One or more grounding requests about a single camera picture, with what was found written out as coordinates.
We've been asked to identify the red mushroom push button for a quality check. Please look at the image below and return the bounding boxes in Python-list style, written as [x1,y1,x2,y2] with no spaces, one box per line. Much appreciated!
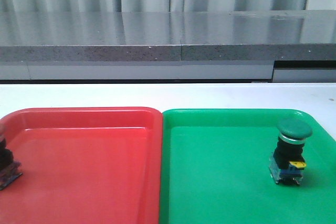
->
[1,124,23,190]

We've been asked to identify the red plastic tray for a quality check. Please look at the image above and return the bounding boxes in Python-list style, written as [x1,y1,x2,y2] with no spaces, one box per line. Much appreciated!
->
[1,107,162,223]

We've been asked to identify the green plastic tray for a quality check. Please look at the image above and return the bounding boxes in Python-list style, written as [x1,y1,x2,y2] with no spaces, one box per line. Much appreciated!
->
[159,109,335,223]

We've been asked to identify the green mushroom push button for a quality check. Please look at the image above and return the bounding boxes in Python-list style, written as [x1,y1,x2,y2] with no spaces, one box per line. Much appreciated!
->
[269,118,312,185]

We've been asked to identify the grey stone counter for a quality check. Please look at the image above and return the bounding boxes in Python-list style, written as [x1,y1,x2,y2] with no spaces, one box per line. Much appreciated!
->
[1,10,335,83]

